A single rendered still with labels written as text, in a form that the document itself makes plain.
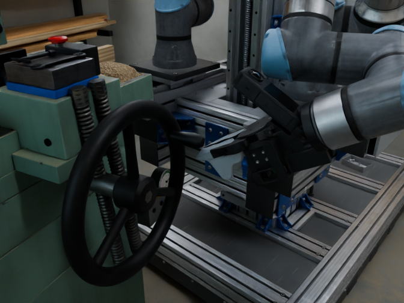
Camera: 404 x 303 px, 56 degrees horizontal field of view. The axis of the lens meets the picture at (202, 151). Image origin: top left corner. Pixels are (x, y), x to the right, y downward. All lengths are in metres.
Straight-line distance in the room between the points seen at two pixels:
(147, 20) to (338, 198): 3.26
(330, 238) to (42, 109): 1.19
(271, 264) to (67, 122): 0.96
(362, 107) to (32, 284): 0.61
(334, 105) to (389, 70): 0.07
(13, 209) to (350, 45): 0.56
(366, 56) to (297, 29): 0.10
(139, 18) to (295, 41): 4.01
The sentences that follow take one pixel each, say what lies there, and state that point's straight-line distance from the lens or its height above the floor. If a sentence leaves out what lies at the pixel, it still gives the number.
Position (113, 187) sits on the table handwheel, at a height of 0.82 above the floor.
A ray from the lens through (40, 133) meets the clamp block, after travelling 0.61.
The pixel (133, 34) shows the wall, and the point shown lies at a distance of 4.62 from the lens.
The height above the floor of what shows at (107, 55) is 0.92.
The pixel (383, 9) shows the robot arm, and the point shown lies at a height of 1.04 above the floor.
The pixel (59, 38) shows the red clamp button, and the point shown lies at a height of 1.02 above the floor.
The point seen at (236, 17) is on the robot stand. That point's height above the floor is 0.98.
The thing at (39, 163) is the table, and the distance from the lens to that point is 0.61.
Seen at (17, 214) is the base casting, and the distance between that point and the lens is 0.69.
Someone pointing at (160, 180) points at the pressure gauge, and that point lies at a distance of 0.89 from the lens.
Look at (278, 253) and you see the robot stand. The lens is 1.42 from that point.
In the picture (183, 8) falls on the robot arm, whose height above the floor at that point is 1.00.
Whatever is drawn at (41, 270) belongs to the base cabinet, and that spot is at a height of 0.63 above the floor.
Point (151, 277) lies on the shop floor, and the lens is 1.62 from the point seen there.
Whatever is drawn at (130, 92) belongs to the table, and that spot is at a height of 0.88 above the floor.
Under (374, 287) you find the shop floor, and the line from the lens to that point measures 1.71.
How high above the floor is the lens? 1.13
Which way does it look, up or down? 27 degrees down
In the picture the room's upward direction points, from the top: straight up
